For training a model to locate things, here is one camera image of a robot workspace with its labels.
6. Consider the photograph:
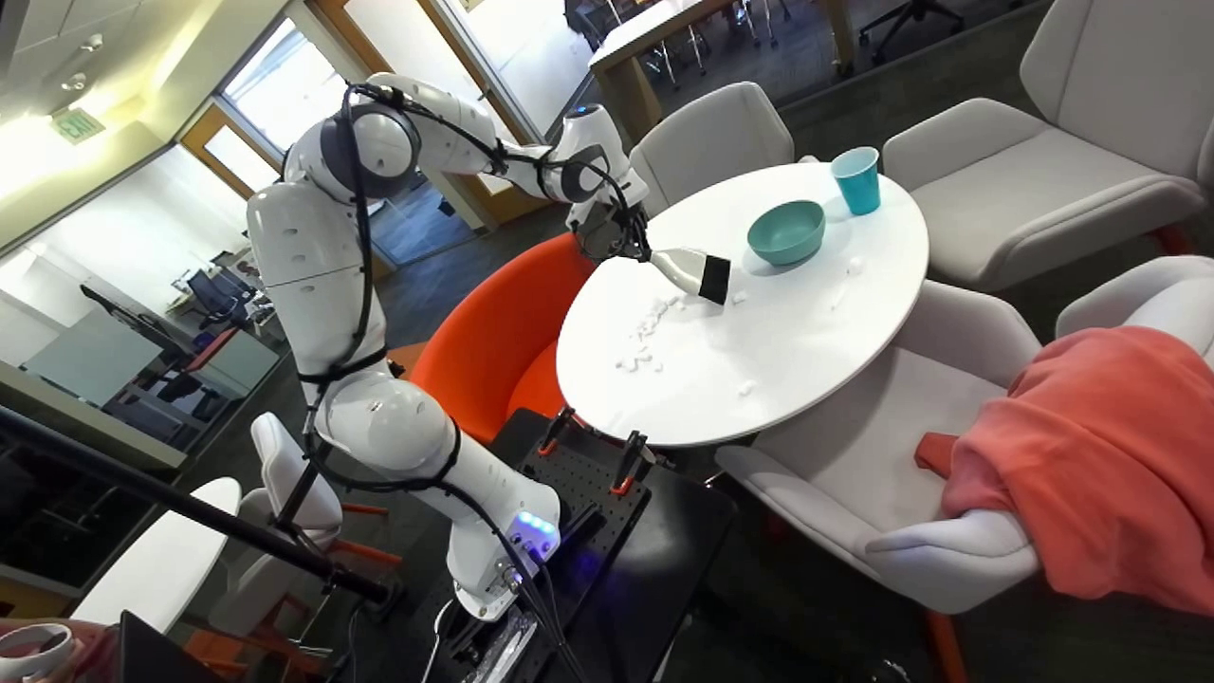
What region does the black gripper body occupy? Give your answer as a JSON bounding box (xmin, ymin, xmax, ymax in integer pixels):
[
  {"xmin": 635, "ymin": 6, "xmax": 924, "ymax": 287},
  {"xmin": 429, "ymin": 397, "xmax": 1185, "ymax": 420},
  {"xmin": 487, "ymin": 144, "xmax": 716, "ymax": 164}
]
[{"xmin": 575, "ymin": 206, "xmax": 654, "ymax": 263}]

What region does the pile of white paper bits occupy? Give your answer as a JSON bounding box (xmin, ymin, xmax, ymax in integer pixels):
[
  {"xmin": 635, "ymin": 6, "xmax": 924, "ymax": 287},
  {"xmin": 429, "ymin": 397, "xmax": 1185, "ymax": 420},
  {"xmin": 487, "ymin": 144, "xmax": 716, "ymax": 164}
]
[{"xmin": 615, "ymin": 295, "xmax": 688, "ymax": 376}]

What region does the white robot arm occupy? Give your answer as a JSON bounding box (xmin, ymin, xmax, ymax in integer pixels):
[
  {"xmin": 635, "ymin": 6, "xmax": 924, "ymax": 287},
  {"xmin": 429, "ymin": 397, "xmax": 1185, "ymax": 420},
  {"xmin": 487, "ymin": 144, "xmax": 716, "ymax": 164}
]
[{"xmin": 248, "ymin": 72, "xmax": 643, "ymax": 623}]

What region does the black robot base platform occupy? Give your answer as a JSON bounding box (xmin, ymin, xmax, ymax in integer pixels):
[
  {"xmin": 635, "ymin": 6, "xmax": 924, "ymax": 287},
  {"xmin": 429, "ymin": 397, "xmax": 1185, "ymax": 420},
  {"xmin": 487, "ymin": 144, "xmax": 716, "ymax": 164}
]
[{"xmin": 339, "ymin": 411, "xmax": 742, "ymax": 683}]

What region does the wooden background table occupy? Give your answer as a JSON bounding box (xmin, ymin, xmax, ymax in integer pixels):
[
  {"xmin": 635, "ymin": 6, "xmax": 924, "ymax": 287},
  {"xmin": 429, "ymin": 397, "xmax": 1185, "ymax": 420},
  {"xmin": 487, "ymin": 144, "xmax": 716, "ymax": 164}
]
[{"xmin": 585, "ymin": 0, "xmax": 865, "ymax": 144}]

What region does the grey armchair far side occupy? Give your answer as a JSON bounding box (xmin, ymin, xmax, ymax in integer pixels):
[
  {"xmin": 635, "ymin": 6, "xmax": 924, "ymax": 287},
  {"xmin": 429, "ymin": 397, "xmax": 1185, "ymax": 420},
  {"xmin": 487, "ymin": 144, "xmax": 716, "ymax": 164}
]
[{"xmin": 632, "ymin": 78, "xmax": 793, "ymax": 217}]

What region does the orange chair near robot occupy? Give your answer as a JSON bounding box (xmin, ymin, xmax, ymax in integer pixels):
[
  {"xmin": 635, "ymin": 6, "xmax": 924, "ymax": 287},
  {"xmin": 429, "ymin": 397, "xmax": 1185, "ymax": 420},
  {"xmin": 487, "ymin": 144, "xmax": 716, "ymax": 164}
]
[{"xmin": 405, "ymin": 236, "xmax": 591, "ymax": 443}]

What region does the teal bowl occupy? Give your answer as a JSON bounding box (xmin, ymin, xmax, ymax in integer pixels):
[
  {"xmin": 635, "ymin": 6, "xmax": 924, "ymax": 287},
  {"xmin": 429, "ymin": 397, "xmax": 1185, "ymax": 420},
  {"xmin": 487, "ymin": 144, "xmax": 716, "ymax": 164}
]
[{"xmin": 749, "ymin": 200, "xmax": 826, "ymax": 271}]

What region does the orange black clamp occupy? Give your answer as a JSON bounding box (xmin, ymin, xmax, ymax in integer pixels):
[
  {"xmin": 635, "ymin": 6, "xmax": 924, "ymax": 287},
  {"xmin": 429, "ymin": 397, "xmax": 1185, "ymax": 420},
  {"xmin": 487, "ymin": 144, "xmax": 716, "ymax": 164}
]
[
  {"xmin": 534, "ymin": 411, "xmax": 575, "ymax": 455},
  {"xmin": 610, "ymin": 429, "xmax": 648, "ymax": 498}
]

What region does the round white table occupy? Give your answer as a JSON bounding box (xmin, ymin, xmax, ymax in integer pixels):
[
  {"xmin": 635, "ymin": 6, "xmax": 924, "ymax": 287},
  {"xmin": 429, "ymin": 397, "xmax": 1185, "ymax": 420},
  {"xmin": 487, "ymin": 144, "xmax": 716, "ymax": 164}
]
[{"xmin": 554, "ymin": 164, "xmax": 929, "ymax": 448}]

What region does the teal plastic cup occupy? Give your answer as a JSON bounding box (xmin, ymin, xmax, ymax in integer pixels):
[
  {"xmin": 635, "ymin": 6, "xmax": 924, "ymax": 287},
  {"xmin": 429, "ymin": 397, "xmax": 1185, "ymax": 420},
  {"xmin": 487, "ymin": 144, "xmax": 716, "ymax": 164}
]
[{"xmin": 830, "ymin": 149, "xmax": 879, "ymax": 217}]

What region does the grey armchair with blanket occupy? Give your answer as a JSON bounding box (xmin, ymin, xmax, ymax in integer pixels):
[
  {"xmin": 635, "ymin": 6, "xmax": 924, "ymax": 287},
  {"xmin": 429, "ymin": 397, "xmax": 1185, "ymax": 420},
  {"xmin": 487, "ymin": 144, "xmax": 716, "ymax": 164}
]
[{"xmin": 712, "ymin": 276, "xmax": 1048, "ymax": 683}]

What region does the large grey armchair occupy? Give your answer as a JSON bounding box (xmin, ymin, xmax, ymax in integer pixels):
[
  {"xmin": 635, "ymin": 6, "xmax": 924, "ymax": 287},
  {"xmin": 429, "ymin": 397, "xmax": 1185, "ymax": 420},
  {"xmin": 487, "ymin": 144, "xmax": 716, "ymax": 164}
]
[{"xmin": 883, "ymin": 0, "xmax": 1214, "ymax": 291}]

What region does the salmon pink blanket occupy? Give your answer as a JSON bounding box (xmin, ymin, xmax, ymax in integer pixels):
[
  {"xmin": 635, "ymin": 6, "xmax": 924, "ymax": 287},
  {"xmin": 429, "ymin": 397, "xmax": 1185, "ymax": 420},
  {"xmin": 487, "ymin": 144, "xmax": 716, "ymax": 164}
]
[{"xmin": 914, "ymin": 326, "xmax": 1214, "ymax": 616}]

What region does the grey armchair far right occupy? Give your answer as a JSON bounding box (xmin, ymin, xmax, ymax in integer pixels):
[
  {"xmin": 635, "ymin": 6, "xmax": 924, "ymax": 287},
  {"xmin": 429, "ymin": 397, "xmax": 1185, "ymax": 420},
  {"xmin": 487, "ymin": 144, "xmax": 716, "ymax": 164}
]
[{"xmin": 1054, "ymin": 255, "xmax": 1214, "ymax": 349}]

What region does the black camera stand pole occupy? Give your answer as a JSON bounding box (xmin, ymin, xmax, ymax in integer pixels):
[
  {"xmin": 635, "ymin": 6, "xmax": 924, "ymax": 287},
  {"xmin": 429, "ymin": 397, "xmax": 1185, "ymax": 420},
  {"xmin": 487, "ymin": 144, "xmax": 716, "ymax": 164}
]
[{"xmin": 0, "ymin": 405, "xmax": 389, "ymax": 604}]

